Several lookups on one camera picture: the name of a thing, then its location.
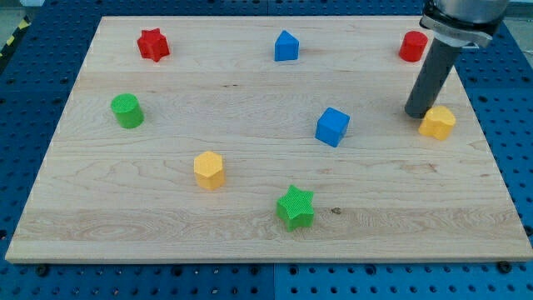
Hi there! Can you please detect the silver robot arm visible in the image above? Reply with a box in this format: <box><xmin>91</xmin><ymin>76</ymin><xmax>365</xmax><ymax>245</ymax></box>
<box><xmin>420</xmin><ymin>0</ymin><xmax>510</xmax><ymax>48</ymax></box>

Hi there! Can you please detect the wooden board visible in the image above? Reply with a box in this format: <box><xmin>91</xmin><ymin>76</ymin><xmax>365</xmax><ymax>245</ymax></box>
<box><xmin>6</xmin><ymin>16</ymin><xmax>532</xmax><ymax>264</ymax></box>

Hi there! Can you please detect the blue cube block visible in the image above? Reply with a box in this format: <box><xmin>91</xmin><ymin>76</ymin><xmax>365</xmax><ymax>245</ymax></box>
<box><xmin>315</xmin><ymin>107</ymin><xmax>351</xmax><ymax>148</ymax></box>

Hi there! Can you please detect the yellow hexagon block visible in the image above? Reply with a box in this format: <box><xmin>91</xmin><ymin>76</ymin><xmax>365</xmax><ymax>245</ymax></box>
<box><xmin>193</xmin><ymin>151</ymin><xmax>226</xmax><ymax>190</ymax></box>

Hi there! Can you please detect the green star block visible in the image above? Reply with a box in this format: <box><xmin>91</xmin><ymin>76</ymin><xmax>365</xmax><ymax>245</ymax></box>
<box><xmin>276</xmin><ymin>185</ymin><xmax>315</xmax><ymax>232</ymax></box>

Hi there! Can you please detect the blue house-shaped block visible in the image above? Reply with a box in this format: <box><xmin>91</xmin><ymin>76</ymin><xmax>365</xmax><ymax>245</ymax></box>
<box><xmin>274</xmin><ymin>30</ymin><xmax>300</xmax><ymax>62</ymax></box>

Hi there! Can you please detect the green cylinder block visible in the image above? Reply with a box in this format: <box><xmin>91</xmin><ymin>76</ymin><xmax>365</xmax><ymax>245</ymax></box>
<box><xmin>110</xmin><ymin>93</ymin><xmax>144</xmax><ymax>128</ymax></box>

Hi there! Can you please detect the red star block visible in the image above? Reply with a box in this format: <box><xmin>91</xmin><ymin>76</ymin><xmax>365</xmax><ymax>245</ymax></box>
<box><xmin>137</xmin><ymin>28</ymin><xmax>170</xmax><ymax>63</ymax></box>

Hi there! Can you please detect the yellow heart block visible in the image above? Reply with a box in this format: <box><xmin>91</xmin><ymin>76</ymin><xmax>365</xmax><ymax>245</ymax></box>
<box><xmin>418</xmin><ymin>106</ymin><xmax>456</xmax><ymax>141</ymax></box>

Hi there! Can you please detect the red cylinder block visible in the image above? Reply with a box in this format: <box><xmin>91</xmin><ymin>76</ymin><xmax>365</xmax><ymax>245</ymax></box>
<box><xmin>399</xmin><ymin>31</ymin><xmax>428</xmax><ymax>63</ymax></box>

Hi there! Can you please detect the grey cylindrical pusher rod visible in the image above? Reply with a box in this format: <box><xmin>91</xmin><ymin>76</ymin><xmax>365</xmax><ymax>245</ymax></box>
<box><xmin>404</xmin><ymin>38</ymin><xmax>461</xmax><ymax>119</ymax></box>

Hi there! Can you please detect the black bolt left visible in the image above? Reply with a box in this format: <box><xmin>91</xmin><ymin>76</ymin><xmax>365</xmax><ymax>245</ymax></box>
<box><xmin>35</xmin><ymin>264</ymin><xmax>49</xmax><ymax>278</ymax></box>

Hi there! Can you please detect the black bolt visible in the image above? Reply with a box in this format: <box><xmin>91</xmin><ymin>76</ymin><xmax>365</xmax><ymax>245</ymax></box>
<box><xmin>35</xmin><ymin>264</ymin><xmax>49</xmax><ymax>278</ymax></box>
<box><xmin>496</xmin><ymin>261</ymin><xmax>513</xmax><ymax>274</ymax></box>

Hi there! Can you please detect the black bolt right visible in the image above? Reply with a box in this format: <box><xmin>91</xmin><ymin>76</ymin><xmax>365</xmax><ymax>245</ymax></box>
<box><xmin>496</xmin><ymin>261</ymin><xmax>513</xmax><ymax>274</ymax></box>

